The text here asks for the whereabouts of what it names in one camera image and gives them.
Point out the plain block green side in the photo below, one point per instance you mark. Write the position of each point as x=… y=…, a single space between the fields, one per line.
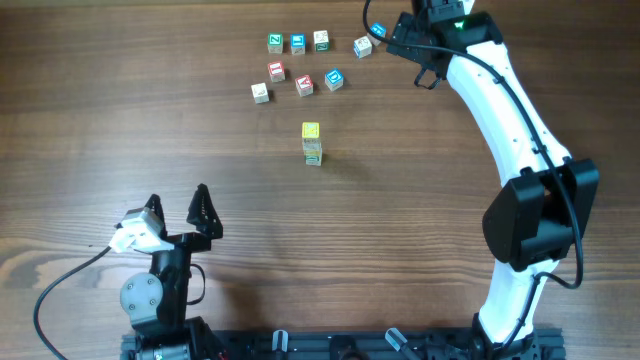
x=321 y=40

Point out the yellow top block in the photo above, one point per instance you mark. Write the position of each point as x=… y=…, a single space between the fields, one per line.
x=310 y=130

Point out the white block teal side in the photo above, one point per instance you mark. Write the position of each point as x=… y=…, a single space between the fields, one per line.
x=313 y=158

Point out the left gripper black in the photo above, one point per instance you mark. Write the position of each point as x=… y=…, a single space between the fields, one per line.
x=211 y=228

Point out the yellow sided picture block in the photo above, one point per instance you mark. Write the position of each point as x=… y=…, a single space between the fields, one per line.
x=313 y=152

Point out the blue block far right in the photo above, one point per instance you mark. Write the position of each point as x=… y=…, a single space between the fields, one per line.
x=378 y=30

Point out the blue D block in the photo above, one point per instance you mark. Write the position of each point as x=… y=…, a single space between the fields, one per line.
x=334 y=79

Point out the plain block red side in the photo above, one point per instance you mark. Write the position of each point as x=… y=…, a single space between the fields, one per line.
x=260 y=93

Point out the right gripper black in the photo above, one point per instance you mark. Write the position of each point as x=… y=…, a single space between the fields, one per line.
x=403 y=31

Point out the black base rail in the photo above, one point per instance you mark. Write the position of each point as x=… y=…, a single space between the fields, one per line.
x=443 y=343

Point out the blue top block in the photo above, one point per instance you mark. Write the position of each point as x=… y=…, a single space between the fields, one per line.
x=298 y=44

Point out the red A block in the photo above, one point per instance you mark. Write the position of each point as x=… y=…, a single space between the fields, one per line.
x=304 y=85

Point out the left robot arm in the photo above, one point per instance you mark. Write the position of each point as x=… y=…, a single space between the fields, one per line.
x=156 y=300

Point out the white block blue side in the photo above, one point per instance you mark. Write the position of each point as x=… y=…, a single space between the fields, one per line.
x=362 y=47

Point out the red top block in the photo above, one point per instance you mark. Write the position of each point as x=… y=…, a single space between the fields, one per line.
x=276 y=71

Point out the green N block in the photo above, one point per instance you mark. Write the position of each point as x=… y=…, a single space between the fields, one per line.
x=275 y=43

